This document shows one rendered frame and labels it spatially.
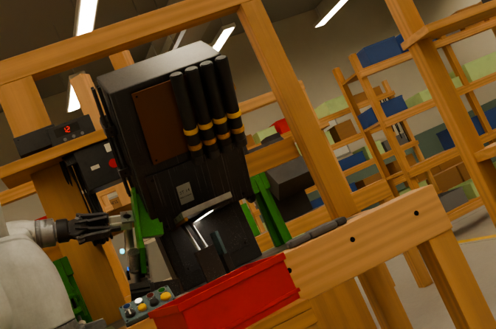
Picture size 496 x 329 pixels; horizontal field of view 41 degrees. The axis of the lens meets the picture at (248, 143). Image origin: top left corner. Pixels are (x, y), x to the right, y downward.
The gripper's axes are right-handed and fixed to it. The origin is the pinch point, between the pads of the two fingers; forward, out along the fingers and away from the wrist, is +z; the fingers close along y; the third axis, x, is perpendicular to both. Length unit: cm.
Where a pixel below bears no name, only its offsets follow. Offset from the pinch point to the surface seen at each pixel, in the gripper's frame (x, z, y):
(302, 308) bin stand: -22, 37, -68
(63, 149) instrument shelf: -10.4, -15.5, 31.3
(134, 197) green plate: -12.0, 4.8, -3.1
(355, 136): 401, 400, 607
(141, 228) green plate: -4.2, 5.7, -9.2
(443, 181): 512, 575, 603
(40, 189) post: 5.8, -25.4, 31.9
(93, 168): -3.9, -6.3, 26.8
